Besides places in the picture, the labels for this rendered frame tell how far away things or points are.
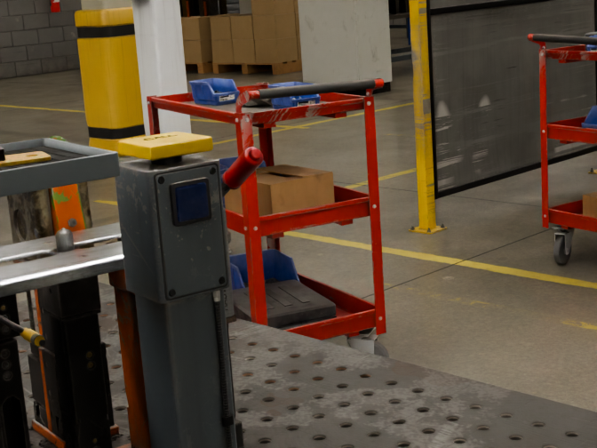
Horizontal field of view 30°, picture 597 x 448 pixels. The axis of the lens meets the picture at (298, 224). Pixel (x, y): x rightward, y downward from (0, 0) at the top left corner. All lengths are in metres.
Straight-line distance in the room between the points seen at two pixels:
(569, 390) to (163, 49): 2.52
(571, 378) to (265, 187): 1.12
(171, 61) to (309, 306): 1.95
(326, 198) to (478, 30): 2.50
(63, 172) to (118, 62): 7.39
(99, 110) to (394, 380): 6.81
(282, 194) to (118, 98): 4.99
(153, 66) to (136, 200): 4.18
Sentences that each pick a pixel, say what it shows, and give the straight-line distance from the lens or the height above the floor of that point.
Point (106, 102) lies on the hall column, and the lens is 8.26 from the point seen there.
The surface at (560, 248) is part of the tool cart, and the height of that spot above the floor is 0.08.
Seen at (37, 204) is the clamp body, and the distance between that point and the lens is 1.42.
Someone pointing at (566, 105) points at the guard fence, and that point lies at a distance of 6.45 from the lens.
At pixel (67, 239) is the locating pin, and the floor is 1.01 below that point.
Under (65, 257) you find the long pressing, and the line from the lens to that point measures 1.25.
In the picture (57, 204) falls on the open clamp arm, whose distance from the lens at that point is 1.41.
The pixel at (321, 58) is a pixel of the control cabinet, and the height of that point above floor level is 0.38.
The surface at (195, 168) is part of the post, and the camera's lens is 0.93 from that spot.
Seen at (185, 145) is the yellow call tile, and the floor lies 1.16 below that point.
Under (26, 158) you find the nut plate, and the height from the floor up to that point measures 1.16.
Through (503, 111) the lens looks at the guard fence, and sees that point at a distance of 5.98.
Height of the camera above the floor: 1.29
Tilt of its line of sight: 13 degrees down
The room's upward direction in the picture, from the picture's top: 4 degrees counter-clockwise
